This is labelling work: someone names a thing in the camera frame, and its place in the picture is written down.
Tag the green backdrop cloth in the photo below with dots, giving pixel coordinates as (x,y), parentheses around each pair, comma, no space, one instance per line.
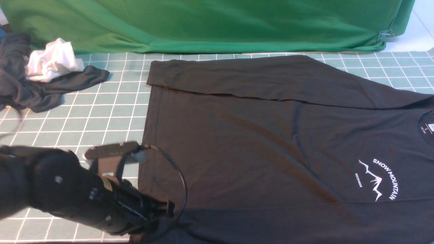
(209,26)

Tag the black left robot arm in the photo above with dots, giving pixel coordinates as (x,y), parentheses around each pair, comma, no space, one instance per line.
(53,181)

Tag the crumpled white cloth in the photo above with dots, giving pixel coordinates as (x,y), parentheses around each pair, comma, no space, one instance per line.
(57,59)

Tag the gray long-sleeved shirt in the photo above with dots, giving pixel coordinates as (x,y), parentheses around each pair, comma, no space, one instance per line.
(289,150)

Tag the crumpled dark gray garment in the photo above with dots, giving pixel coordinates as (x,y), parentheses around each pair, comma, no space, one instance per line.
(20,92)

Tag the metal binder clip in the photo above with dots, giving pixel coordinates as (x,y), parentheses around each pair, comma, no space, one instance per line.
(385,36)

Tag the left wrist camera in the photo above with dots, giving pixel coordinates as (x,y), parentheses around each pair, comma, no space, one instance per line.
(110,160)

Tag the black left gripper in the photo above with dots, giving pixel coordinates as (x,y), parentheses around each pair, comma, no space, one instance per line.
(124,210)

